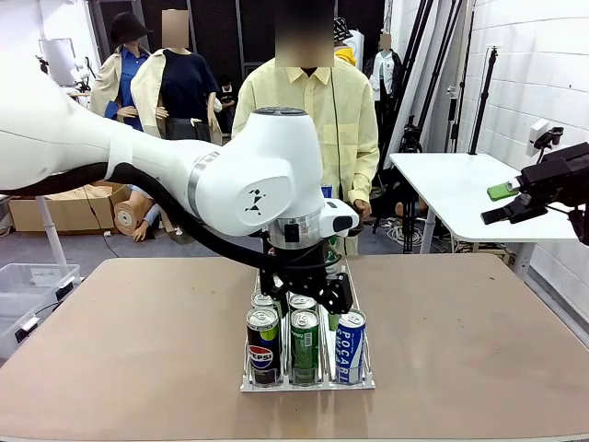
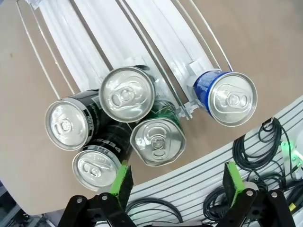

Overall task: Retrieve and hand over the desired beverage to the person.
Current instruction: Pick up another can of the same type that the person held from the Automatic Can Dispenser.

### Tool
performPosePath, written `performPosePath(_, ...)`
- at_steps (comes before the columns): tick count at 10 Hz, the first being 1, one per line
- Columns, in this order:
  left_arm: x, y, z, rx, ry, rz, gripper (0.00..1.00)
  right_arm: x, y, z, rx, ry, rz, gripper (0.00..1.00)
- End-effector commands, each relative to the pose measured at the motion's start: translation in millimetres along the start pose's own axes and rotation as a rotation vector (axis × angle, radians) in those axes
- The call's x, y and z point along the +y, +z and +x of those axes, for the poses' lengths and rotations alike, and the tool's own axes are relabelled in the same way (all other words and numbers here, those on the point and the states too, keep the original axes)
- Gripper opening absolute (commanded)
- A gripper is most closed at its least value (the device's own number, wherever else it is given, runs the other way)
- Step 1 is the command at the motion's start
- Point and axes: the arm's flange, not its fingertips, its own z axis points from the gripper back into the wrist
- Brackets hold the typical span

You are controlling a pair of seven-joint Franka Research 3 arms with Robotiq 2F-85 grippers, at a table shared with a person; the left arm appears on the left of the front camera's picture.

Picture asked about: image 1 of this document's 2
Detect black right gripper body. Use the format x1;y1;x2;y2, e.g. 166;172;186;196
519;142;589;206

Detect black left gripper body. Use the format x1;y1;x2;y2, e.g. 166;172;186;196
260;246;330;296

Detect person's left forearm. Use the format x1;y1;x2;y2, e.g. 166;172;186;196
347;151;381;204

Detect person in yellow shirt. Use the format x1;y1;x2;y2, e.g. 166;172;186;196
231;0;381;258

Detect seated person in black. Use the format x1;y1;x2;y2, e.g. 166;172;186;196
219;73;238;134

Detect white box with black webcam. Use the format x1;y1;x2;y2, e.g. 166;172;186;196
526;118;566;158

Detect large white desk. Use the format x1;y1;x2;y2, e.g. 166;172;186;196
389;152;582;282

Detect black light stand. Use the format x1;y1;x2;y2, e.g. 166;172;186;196
468;44;501;156

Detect white can dispenser rack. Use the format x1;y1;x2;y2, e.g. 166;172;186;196
239;269;376;393

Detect leaning black stand poles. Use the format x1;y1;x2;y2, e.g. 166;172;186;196
384;0;475;156

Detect lying mannequin in blue shirt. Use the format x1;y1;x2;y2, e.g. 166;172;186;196
113;183;162;244

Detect mannequin with navy top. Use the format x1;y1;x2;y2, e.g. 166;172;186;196
131;8;225;237

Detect brown cardboard box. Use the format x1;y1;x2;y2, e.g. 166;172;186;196
8;181;133;234

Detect figure with patterned bucket hat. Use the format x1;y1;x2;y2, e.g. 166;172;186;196
333;17;360;70

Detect clear plastic storage bin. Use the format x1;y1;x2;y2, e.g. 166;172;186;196
0;294;47;360
0;262;83;323

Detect mannequin with black hat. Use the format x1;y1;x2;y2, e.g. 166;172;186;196
89;11;156;134

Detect framed whiteboard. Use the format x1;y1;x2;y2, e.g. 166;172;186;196
38;38;75;88

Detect white coiled floor cables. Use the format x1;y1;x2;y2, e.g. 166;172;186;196
385;219;432;252

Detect black camera tripod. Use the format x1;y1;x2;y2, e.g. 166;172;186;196
398;117;422;154

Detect black left arm hose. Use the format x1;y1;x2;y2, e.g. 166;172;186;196
0;161;295;277

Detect thin black neck cable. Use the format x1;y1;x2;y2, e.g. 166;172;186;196
329;68;344;202

